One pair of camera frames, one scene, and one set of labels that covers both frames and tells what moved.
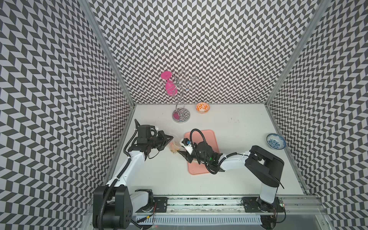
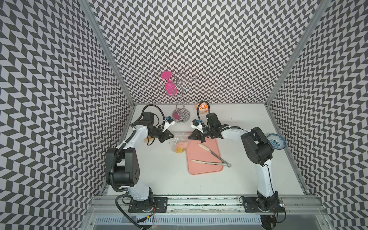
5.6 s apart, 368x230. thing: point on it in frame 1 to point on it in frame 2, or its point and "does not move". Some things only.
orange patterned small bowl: (202, 108) does not move
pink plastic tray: (196, 137) does not move
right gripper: (185, 154) to (198, 134)
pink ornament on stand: (170, 88) does not move
